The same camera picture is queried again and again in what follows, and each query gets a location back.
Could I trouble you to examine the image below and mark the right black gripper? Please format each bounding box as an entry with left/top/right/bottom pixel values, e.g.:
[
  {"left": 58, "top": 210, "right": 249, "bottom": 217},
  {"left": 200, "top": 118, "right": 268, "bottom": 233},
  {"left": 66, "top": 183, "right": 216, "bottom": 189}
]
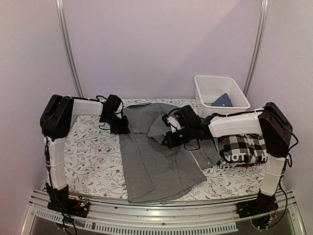
[{"left": 162, "top": 125, "right": 194, "bottom": 149}]

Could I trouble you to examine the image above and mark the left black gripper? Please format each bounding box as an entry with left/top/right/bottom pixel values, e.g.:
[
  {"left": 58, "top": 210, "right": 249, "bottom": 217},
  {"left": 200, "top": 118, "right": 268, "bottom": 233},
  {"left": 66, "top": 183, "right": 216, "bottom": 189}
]
[{"left": 101, "top": 114, "right": 130, "bottom": 135}]

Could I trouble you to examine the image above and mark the grey long sleeve shirt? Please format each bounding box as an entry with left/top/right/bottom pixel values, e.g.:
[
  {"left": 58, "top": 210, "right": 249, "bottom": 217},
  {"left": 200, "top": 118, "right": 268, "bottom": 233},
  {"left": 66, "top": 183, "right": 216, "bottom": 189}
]
[{"left": 119, "top": 103, "right": 221, "bottom": 203}]

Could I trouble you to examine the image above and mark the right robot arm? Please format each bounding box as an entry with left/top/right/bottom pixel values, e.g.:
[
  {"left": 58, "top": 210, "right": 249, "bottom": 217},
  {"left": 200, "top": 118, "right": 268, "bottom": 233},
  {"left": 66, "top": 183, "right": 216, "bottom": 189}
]
[{"left": 162, "top": 102, "right": 297, "bottom": 213}]

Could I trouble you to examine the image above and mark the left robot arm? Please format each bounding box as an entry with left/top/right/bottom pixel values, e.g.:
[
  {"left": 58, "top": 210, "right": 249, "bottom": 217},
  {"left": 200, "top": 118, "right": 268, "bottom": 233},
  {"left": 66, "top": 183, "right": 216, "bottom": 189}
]
[{"left": 40, "top": 94, "right": 130, "bottom": 212}]

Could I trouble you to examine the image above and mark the floral patterned table cloth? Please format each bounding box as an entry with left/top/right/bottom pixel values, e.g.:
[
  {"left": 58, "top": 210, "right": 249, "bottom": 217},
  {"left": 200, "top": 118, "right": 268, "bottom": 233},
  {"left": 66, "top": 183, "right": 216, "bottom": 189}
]
[{"left": 64, "top": 100, "right": 266, "bottom": 202}]

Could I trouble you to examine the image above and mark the white plastic bin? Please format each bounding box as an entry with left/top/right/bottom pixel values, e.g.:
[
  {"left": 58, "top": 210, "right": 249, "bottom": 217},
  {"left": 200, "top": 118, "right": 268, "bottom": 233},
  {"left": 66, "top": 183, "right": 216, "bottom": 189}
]
[{"left": 194, "top": 75, "right": 250, "bottom": 118}]

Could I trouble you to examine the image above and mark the blue dotted cloth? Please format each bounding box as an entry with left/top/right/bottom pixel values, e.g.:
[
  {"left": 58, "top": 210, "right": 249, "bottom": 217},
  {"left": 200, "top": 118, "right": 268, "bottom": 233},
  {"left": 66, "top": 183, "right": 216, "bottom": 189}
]
[{"left": 212, "top": 93, "right": 233, "bottom": 107}]

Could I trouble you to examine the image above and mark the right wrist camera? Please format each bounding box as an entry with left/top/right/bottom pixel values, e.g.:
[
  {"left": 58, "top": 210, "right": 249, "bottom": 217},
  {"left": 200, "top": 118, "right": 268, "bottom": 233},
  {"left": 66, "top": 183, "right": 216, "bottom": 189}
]
[{"left": 162, "top": 114, "right": 181, "bottom": 133}]

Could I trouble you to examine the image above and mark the aluminium front rail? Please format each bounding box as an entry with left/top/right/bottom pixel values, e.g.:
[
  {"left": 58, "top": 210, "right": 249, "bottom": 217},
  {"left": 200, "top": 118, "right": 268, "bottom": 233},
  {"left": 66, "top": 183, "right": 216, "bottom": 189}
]
[{"left": 21, "top": 190, "right": 309, "bottom": 235}]

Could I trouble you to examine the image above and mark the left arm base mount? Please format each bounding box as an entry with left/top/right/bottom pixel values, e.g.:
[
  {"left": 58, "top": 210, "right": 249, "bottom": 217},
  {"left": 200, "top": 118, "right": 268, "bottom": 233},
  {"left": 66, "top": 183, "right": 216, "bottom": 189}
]
[{"left": 47, "top": 194, "right": 90, "bottom": 218}]

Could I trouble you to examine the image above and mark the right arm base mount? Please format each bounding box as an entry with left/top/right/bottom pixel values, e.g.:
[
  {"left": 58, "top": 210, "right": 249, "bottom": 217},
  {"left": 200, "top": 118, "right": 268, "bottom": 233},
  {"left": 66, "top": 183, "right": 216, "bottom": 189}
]
[{"left": 236, "top": 192, "right": 278, "bottom": 218}]

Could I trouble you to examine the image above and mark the left metal corner post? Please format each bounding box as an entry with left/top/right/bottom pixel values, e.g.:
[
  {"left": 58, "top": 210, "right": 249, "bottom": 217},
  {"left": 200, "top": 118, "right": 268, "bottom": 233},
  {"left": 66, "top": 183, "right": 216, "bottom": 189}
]
[{"left": 55, "top": 0, "right": 84, "bottom": 97}]

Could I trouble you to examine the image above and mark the metal corner post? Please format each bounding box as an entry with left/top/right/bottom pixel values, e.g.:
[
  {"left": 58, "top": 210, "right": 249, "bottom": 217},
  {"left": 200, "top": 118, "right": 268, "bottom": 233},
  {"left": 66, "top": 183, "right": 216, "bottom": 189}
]
[
  {"left": 243, "top": 0, "right": 268, "bottom": 96},
  {"left": 55, "top": 0, "right": 84, "bottom": 97}
]

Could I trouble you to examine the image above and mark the right metal corner post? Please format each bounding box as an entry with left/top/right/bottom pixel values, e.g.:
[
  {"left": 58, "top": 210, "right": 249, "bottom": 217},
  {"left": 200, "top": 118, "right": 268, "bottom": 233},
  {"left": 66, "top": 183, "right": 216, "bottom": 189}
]
[{"left": 243, "top": 0, "right": 268, "bottom": 96}]

